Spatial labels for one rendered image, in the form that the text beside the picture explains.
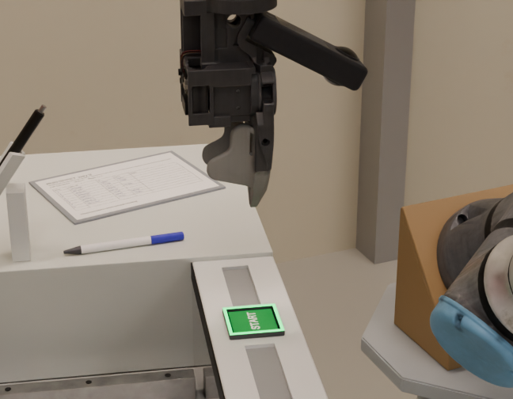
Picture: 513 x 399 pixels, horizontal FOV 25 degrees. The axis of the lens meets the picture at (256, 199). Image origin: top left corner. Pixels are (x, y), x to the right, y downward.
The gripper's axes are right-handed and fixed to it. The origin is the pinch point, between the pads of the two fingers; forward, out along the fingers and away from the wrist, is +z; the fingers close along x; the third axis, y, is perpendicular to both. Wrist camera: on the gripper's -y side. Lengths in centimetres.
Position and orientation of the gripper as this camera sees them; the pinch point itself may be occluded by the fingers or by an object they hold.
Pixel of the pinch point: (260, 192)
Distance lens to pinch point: 111.9
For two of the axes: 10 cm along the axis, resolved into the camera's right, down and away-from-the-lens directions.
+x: 1.6, 4.0, -9.0
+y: -9.9, 0.7, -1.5
